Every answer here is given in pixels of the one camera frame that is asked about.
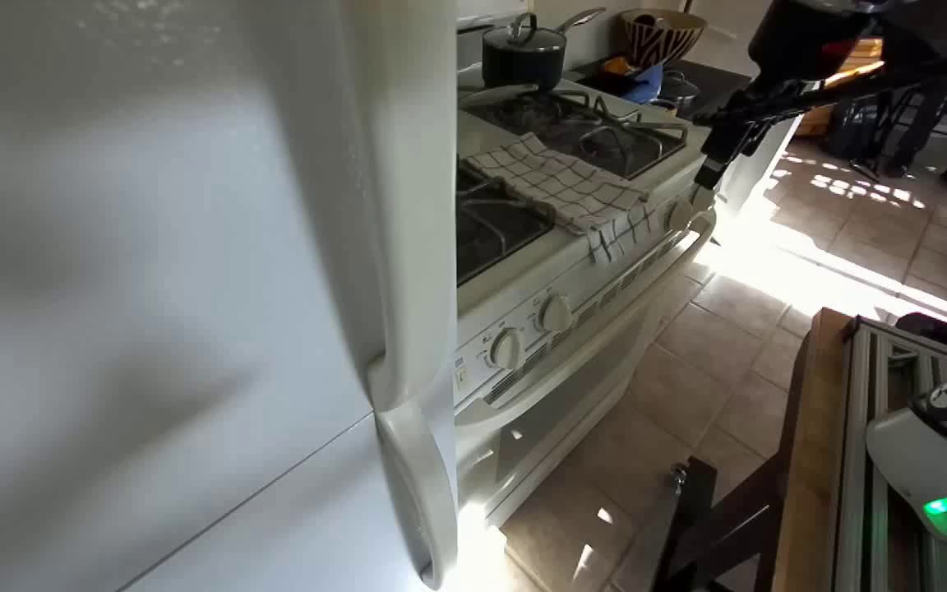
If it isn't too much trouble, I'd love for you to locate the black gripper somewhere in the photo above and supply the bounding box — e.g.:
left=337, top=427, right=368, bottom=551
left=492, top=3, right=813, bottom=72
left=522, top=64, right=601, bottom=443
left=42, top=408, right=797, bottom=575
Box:
left=693, top=76, right=785, bottom=212

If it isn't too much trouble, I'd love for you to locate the white refrigerator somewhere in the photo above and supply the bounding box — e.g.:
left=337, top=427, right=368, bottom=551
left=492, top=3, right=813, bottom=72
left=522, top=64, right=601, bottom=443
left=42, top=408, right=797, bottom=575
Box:
left=0, top=0, right=462, bottom=592

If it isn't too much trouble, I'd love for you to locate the white refrigerator door handle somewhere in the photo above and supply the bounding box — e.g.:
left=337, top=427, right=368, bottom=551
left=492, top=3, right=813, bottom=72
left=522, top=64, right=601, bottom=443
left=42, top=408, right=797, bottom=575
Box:
left=344, top=0, right=462, bottom=592

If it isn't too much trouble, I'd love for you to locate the black cast iron burner grate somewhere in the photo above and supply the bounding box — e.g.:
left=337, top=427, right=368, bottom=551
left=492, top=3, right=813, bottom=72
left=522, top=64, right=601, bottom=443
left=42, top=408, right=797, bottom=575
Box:
left=492, top=85, right=699, bottom=183
left=455, top=163, right=559, bottom=286

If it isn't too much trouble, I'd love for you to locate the black saucepan with lid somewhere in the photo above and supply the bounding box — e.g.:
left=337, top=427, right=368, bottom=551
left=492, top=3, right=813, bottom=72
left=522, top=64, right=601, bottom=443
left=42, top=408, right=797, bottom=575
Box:
left=482, top=8, right=612, bottom=92

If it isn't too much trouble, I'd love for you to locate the white checkered kitchen towel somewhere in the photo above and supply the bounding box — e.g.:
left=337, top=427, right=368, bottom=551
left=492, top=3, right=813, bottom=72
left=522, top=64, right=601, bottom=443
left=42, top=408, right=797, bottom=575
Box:
left=471, top=132, right=654, bottom=268

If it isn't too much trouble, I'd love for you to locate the white oven door handle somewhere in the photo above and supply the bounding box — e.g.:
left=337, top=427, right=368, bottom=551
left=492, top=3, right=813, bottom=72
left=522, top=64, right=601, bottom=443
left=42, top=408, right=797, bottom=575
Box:
left=455, top=224, right=716, bottom=433

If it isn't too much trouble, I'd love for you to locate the dark wooden chair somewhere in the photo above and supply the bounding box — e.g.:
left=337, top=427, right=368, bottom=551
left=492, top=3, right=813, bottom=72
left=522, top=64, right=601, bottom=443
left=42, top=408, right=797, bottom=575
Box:
left=648, top=454, right=797, bottom=592

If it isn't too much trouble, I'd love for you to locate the white gas oven range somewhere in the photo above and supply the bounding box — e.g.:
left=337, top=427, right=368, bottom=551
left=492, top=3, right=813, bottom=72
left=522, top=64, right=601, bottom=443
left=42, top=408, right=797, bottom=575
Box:
left=450, top=64, right=721, bottom=534

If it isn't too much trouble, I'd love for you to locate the wooden robot mounting table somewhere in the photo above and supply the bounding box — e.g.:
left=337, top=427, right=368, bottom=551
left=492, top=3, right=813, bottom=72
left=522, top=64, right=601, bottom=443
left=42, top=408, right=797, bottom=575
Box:
left=767, top=306, right=947, bottom=592

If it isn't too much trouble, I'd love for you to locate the brown patterned bowl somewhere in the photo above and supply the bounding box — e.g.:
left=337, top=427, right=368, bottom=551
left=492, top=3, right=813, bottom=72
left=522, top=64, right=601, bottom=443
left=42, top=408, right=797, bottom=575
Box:
left=615, top=8, right=711, bottom=72

